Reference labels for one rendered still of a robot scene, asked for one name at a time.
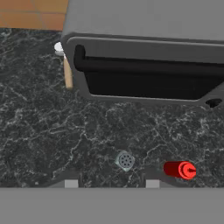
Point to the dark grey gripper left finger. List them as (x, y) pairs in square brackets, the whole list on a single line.
[(71, 180)]

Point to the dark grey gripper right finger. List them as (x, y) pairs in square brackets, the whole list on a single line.
[(152, 180)]

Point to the red condiment bottle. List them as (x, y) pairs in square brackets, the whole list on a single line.
[(178, 169)]

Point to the grey shaker with holed top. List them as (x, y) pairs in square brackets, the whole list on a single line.
[(125, 161)]

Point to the toaster oven glass door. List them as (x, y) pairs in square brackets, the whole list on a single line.
[(145, 84)]

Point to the black oven knob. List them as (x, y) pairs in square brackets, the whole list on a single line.
[(213, 102)]

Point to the grey toaster oven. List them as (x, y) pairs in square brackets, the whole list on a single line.
[(140, 20)]

